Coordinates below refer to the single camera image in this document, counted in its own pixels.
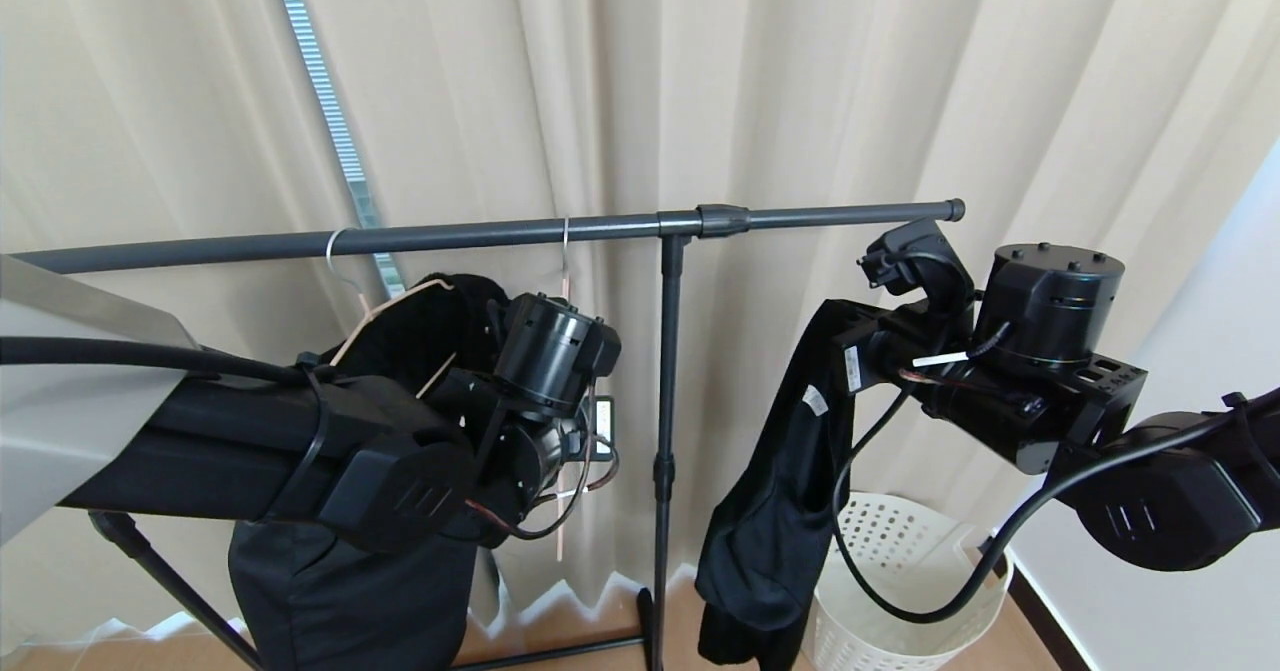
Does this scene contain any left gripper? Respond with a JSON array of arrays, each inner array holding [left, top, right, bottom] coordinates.
[[523, 397, 617, 493]]

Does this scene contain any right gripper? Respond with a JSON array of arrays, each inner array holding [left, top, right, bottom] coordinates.
[[830, 305, 1053, 475]]

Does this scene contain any pink clothes hanger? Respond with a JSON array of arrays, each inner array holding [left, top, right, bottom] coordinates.
[[553, 216, 601, 562], [325, 229, 463, 399]]

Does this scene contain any black garment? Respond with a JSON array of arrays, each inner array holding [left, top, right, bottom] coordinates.
[[228, 273, 513, 671], [695, 299, 883, 671]]

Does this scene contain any white laundry basket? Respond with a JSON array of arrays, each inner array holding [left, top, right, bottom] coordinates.
[[800, 491, 1015, 671]]

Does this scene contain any black clothes rack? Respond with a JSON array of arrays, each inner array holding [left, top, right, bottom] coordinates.
[[0, 199, 967, 671]]

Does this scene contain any beige curtain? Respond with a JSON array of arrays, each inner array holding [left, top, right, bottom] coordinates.
[[0, 0, 1280, 652]]

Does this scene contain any black cable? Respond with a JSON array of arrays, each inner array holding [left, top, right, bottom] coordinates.
[[465, 451, 593, 542], [0, 336, 313, 388], [832, 391, 1280, 626]]

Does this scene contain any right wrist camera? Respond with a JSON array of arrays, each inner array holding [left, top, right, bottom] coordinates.
[[858, 218, 977, 318]]

